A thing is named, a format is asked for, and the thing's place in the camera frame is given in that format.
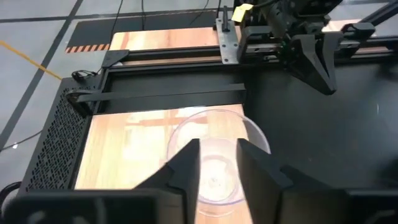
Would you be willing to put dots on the black perforated computer case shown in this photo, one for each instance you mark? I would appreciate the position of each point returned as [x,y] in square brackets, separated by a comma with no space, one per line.
[53,146]

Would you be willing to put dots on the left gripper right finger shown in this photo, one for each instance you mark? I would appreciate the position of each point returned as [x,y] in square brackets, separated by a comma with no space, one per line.
[261,174]

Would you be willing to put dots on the large hazard striped black mat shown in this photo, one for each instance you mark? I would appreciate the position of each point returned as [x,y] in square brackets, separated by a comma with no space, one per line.
[124,31]

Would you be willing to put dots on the clear plastic measuring cup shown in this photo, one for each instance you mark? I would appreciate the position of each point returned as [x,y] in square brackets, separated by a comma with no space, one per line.
[217,130]

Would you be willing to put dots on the wooden shelf with black legs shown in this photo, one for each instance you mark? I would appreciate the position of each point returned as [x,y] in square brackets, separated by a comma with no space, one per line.
[124,149]

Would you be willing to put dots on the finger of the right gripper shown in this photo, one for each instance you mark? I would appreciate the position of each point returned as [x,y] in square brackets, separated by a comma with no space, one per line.
[308,59]
[332,53]

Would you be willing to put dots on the yellow tag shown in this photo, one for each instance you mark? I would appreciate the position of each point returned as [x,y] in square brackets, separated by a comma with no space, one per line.
[242,12]

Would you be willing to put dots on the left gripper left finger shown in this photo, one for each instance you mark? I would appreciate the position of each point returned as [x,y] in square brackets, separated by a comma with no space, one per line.
[186,168]

